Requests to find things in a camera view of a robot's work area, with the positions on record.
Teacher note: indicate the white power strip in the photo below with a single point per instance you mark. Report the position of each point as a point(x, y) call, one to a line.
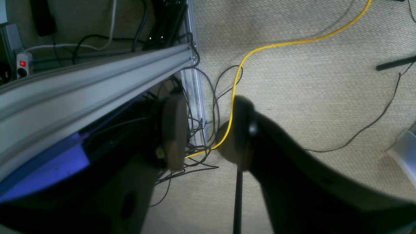
point(24, 62)

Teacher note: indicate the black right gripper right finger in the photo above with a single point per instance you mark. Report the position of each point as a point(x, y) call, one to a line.
point(302, 194)

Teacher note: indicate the black tripod leg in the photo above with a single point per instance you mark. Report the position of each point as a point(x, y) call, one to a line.
point(396, 63)

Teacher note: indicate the aluminium frame rail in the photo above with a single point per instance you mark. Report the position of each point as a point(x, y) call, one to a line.
point(43, 109)

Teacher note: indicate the translucent plastic container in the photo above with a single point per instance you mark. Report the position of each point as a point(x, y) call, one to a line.
point(403, 151)

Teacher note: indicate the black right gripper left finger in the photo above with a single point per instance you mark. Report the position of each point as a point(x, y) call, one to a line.
point(101, 181)

